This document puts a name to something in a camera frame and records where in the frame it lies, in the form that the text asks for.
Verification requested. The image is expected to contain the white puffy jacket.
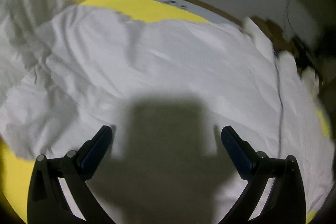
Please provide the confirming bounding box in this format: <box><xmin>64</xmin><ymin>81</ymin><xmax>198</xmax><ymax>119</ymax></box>
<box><xmin>0</xmin><ymin>0</ymin><xmax>334</xmax><ymax>214</ymax></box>

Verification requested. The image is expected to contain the yellow cloth mat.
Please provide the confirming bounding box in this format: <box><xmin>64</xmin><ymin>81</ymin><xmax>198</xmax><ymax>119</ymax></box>
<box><xmin>0</xmin><ymin>0</ymin><xmax>333</xmax><ymax>224</ymax></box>

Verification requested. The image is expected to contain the black wall cable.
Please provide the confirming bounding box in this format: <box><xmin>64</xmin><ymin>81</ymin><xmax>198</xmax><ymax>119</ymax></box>
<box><xmin>285</xmin><ymin>0</ymin><xmax>297</xmax><ymax>38</ymax></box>

